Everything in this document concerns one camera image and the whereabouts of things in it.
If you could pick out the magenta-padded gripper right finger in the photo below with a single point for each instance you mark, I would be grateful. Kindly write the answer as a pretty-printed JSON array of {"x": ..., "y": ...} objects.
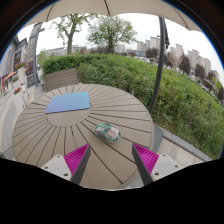
[{"x": 146, "y": 159}]

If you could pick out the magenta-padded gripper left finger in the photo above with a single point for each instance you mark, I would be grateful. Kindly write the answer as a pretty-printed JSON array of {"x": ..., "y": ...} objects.
[{"x": 77, "y": 159}]

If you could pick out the transparent green computer mouse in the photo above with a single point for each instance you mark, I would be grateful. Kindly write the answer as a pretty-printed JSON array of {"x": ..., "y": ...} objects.
[{"x": 107, "y": 132}]

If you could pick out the blue rectangular mouse pad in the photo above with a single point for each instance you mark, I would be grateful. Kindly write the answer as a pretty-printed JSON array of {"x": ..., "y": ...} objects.
[{"x": 68, "y": 102}]

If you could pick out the slatted brown outdoor chair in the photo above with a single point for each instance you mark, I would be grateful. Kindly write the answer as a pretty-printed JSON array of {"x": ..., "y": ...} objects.
[{"x": 60, "y": 79}]

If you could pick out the white planter box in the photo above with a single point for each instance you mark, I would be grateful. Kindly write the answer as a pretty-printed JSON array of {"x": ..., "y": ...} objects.
[{"x": 20, "y": 100}]

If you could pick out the dark curved parasol pole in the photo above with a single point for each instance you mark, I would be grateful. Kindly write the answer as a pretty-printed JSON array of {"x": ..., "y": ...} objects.
[{"x": 160, "y": 60}]

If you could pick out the group of apartment buildings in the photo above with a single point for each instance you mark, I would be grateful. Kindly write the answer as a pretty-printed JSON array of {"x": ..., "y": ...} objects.
[{"x": 180, "y": 53}]

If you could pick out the grey sign pillar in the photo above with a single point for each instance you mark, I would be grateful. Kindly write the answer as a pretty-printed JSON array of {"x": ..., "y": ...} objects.
[{"x": 32, "y": 50}]

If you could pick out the sparse-leaved tree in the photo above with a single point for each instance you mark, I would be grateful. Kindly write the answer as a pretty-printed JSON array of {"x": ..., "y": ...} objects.
[{"x": 70, "y": 33}]

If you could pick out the dense green tree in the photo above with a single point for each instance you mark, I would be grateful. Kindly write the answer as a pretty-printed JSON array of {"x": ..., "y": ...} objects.
[{"x": 111, "y": 31}]

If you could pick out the beige parasol canopy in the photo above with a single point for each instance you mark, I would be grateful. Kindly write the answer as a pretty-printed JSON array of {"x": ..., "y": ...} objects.
[{"x": 83, "y": 7}]

